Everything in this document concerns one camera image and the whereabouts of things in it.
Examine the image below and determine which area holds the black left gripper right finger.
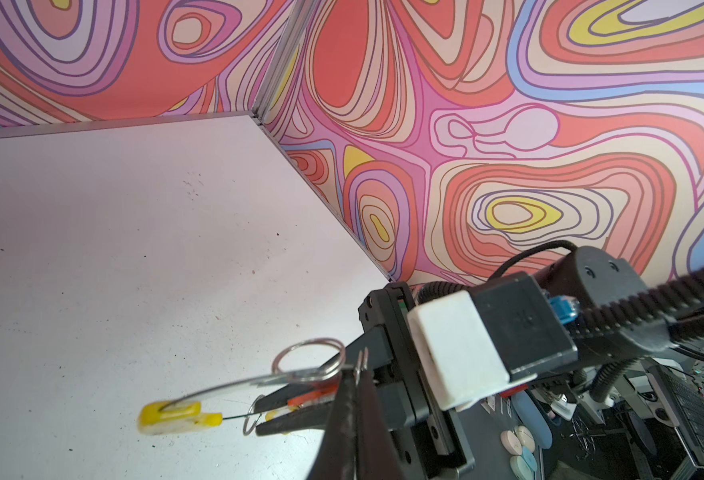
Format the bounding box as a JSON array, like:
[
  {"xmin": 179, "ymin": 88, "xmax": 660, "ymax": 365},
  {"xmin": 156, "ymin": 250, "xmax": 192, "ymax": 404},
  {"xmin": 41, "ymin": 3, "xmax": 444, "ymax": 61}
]
[{"xmin": 356, "ymin": 370, "xmax": 405, "ymax": 480}]

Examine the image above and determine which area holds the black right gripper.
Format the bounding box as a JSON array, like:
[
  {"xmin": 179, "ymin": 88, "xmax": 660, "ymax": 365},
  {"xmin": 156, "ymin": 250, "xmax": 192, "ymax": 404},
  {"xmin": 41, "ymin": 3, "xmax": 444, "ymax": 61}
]
[{"xmin": 254, "ymin": 283, "xmax": 476, "ymax": 479}]

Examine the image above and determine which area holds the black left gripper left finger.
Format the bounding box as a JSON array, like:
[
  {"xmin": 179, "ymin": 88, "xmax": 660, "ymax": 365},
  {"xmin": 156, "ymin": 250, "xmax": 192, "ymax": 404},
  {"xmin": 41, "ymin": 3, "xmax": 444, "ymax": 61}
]
[{"xmin": 307, "ymin": 370, "xmax": 357, "ymax": 480}]

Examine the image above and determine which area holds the key with red tag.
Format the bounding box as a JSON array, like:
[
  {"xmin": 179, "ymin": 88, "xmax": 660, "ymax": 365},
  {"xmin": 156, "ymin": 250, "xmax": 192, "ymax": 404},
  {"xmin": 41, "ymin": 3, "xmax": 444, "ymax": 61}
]
[{"xmin": 287, "ymin": 384, "xmax": 338, "ymax": 409}]

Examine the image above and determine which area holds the grey keyring with yellow grip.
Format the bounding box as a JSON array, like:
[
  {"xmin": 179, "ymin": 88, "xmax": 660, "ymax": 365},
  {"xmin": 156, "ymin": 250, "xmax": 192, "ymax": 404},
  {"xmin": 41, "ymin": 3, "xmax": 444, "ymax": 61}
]
[{"xmin": 137, "ymin": 337, "xmax": 347, "ymax": 436}]

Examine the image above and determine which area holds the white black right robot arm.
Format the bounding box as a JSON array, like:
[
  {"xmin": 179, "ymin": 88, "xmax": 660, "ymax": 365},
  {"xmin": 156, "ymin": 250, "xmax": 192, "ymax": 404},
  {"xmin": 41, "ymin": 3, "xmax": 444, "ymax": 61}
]
[{"xmin": 254, "ymin": 244, "xmax": 704, "ymax": 479}]

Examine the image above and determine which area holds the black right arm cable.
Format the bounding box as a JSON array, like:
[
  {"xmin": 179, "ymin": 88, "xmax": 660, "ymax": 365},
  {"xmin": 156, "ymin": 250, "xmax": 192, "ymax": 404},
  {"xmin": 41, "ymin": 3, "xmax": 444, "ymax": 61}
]
[{"xmin": 416, "ymin": 239, "xmax": 704, "ymax": 403}]

